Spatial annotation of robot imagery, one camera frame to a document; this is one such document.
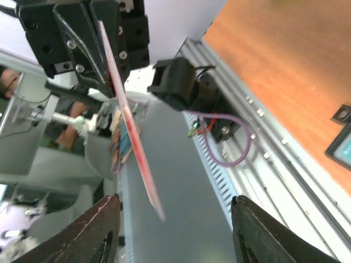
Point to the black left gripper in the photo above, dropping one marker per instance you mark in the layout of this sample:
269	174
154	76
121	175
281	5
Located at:
67	36

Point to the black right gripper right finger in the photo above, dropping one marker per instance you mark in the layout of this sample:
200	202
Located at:
259	237

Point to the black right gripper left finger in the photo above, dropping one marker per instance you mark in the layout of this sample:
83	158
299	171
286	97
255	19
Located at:
92	237

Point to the black card holder wallet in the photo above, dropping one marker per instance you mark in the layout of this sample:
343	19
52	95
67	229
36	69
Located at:
339	149

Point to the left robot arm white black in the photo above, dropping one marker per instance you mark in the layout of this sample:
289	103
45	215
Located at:
170	24

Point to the left small circuit board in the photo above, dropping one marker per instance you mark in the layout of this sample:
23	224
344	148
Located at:
195	128

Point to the grey slotted cable duct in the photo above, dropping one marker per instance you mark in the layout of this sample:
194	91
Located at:
217	174

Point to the aluminium rail front frame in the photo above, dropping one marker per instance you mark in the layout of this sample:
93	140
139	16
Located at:
278	174

